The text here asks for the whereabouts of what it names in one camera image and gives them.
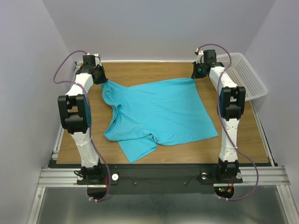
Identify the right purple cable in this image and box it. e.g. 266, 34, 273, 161
197, 43, 259, 202

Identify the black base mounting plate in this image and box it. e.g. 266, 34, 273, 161
74, 164, 242, 196

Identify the white plastic basket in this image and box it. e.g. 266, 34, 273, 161
221, 53, 267, 101

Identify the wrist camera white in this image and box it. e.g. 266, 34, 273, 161
194, 48, 204, 63
94, 53, 101, 59

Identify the aluminium frame rail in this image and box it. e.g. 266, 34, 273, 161
37, 167, 290, 188
250, 101, 278, 167
51, 61, 81, 160

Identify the left aluminium frame rail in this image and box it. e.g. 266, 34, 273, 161
51, 61, 81, 160

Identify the right aluminium frame rail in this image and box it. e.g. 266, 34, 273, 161
250, 101, 278, 167

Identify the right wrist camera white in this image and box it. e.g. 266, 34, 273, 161
194, 48, 204, 63

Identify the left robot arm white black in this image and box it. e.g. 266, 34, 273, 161
57, 52, 110, 185

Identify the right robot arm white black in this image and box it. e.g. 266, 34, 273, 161
192, 49, 246, 181

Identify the turquoise t shirt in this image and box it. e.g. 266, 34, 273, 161
101, 78, 218, 163

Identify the front aluminium frame rail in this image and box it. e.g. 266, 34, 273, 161
37, 167, 290, 188

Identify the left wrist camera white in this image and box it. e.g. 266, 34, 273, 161
94, 53, 101, 59

